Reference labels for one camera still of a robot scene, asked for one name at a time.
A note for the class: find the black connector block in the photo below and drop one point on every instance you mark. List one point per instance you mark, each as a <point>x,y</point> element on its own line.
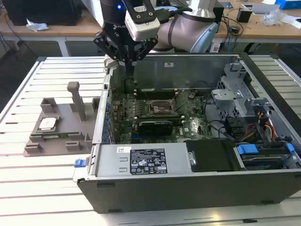
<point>232,127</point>

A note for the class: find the wooden desk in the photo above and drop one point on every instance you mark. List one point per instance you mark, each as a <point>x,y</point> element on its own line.
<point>70,30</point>
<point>258,33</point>

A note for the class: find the large black box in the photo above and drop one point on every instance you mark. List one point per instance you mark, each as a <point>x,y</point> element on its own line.
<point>42,11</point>

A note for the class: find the blue case latch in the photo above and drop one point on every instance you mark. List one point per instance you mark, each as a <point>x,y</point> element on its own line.
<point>78,163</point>

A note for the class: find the black RAM slot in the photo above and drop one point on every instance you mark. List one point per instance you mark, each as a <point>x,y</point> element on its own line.
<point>160,118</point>
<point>155,94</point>
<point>160,115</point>

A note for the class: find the black hard disk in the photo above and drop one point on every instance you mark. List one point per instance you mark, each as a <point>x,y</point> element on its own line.
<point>258,162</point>

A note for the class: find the small black box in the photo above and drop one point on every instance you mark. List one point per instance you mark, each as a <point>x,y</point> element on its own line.
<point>243,15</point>

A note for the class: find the grey metal drive cage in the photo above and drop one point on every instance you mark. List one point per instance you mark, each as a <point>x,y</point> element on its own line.
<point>225,96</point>

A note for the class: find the black plastic shroud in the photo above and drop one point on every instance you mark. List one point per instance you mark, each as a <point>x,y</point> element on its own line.
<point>211,155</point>

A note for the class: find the crumpled white paper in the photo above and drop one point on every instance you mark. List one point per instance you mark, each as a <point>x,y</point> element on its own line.
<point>35,26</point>

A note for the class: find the silver power supply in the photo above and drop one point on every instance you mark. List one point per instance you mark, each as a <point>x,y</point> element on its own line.
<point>110,162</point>

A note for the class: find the black open PC case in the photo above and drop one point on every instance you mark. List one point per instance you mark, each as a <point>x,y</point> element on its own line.
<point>188,195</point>

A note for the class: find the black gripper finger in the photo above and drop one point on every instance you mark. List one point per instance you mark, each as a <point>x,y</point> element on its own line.
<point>105,42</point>
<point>147,48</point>

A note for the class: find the clear plastic bag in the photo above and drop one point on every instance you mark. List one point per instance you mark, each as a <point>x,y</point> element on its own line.
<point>272,17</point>

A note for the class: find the grey flat device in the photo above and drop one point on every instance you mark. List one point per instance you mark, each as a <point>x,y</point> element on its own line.
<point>263,8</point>

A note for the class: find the blue disk carrier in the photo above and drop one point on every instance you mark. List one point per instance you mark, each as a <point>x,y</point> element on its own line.
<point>247,149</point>

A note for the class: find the CPU socket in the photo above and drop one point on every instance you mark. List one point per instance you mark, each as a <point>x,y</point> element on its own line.
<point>162,104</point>

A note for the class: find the green motherboard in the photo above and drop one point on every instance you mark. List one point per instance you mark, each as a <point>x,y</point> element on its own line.
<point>192,122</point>

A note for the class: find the blue box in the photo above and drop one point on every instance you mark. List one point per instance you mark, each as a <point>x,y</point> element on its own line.
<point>289,3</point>

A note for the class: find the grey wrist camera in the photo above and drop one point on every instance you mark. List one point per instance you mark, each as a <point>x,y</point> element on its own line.
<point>143,28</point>

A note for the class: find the silver CPU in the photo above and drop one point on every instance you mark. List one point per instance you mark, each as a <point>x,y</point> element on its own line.
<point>48,123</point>

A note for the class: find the black graphics card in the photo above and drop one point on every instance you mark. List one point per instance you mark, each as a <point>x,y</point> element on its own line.
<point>155,128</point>

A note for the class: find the green RAM stick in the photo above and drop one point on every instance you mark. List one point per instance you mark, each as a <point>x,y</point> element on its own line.
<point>56,135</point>

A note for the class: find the grey parts rack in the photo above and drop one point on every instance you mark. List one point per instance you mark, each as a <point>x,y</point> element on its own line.
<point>68,117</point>

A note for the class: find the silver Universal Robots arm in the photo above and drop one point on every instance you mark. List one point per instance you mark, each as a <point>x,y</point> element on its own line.
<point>178,30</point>

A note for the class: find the blue expansion clip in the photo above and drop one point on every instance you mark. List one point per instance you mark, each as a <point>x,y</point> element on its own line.
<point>106,124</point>
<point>105,133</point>
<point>109,106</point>
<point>108,116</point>

